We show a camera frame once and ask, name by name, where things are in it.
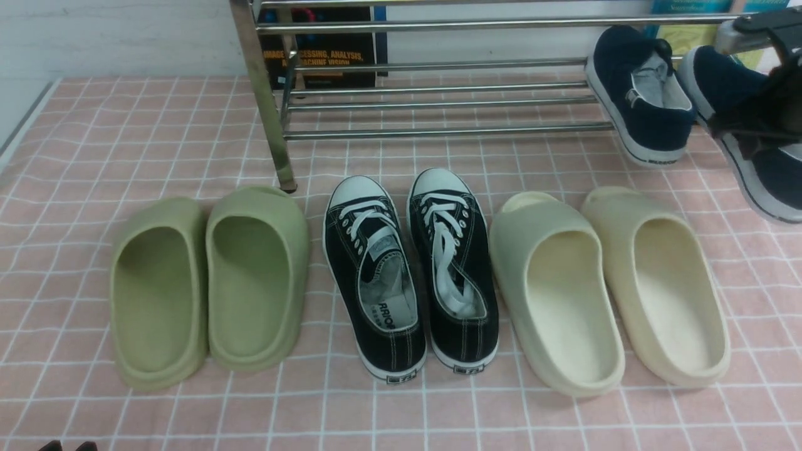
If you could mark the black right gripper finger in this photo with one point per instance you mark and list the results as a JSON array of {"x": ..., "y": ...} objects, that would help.
[{"x": 87, "y": 446}]

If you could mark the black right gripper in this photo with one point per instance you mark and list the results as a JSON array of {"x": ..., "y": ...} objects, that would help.
[{"x": 767, "y": 119}]

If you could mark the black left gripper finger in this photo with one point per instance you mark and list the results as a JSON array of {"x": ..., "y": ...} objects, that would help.
[{"x": 52, "y": 446}]

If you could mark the navy sneaker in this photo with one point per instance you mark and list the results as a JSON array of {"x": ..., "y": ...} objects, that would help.
[
  {"x": 634, "y": 79},
  {"x": 771, "y": 181}
]

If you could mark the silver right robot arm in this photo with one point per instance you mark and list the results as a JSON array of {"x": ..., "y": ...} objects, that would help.
[{"x": 778, "y": 30}]

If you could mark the teal and yellow book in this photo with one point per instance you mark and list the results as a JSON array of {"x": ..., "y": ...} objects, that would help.
[{"x": 684, "y": 37}]

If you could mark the green left slipper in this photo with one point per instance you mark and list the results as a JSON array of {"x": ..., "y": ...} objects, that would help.
[{"x": 158, "y": 294}]

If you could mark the green slipper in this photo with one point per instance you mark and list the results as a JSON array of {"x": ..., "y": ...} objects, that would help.
[
  {"x": 158, "y": 294},
  {"x": 258, "y": 252}
]

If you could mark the cream right slipper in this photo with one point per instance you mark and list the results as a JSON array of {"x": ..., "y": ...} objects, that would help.
[{"x": 656, "y": 271}]

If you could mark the cream slipper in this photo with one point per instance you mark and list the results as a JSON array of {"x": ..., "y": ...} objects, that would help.
[
  {"x": 656, "y": 271},
  {"x": 547, "y": 261}
]

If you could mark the green right slipper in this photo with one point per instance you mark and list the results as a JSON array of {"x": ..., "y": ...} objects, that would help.
[{"x": 258, "y": 252}]

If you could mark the cream left slipper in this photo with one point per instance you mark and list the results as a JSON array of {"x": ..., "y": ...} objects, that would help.
[{"x": 547, "y": 261}]

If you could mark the black right canvas sneaker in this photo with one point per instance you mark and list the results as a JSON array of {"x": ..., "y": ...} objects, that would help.
[{"x": 449, "y": 233}]

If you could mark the black canvas sneaker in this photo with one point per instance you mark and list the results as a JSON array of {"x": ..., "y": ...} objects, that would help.
[
  {"x": 364, "y": 249},
  {"x": 449, "y": 233}
]

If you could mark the black left canvas sneaker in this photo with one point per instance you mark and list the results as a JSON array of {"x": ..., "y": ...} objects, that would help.
[{"x": 364, "y": 249}]

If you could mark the black image processing book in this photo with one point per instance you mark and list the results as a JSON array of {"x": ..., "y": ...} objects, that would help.
[{"x": 329, "y": 51}]

